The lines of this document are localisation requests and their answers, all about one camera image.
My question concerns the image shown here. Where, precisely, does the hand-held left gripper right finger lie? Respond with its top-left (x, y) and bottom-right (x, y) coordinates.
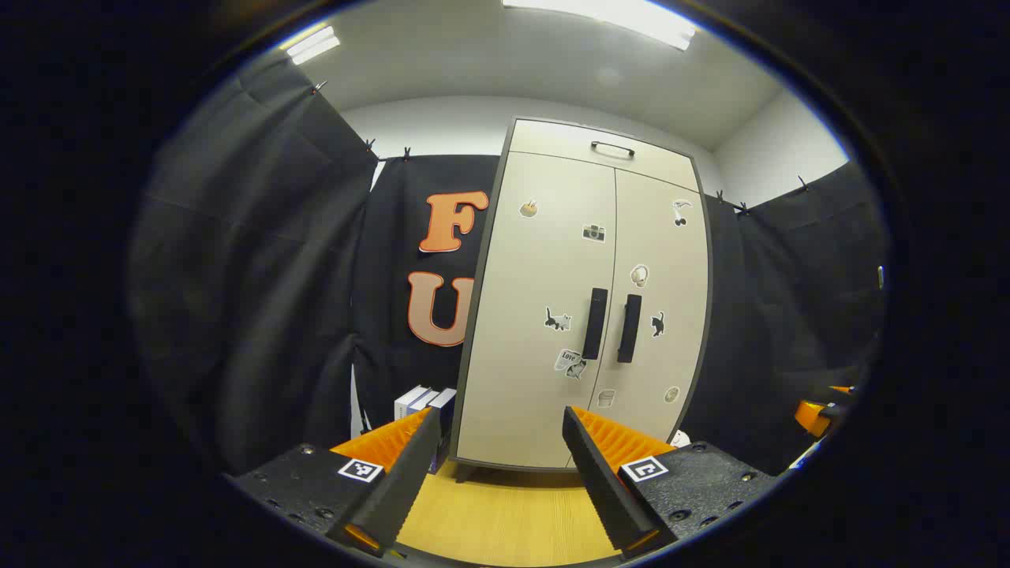
top-left (562, 405), bottom-right (782, 561)

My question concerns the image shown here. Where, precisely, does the camera sticker cabinet door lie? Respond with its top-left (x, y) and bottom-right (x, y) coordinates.
top-left (456, 151), bottom-right (618, 470)

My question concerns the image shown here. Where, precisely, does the black door handle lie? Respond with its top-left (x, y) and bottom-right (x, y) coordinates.
top-left (582, 288), bottom-right (609, 361)
top-left (616, 294), bottom-right (643, 364)

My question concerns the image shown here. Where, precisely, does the white blue box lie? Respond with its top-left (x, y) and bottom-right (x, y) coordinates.
top-left (395, 385), bottom-right (433, 423)
top-left (426, 388), bottom-right (458, 474)

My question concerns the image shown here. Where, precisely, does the black backdrop cloth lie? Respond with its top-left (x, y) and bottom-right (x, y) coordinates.
top-left (683, 162), bottom-right (892, 474)
top-left (130, 55), bottom-right (502, 478)

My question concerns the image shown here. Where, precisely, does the long ceiling light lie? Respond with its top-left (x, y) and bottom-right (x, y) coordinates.
top-left (503, 0), bottom-right (699, 50)

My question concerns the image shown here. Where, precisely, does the small ceiling light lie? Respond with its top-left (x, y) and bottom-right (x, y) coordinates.
top-left (280, 25), bottom-right (342, 65)

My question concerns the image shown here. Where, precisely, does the headphone sticker cabinet door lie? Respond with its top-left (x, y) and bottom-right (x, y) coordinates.
top-left (588, 168), bottom-right (711, 447)

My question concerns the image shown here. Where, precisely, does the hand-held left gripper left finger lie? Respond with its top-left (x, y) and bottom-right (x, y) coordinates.
top-left (225, 406), bottom-right (443, 561)

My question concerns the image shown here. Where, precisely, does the beige double-door shoe cabinet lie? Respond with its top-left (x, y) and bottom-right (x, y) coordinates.
top-left (448, 117), bottom-right (715, 482)

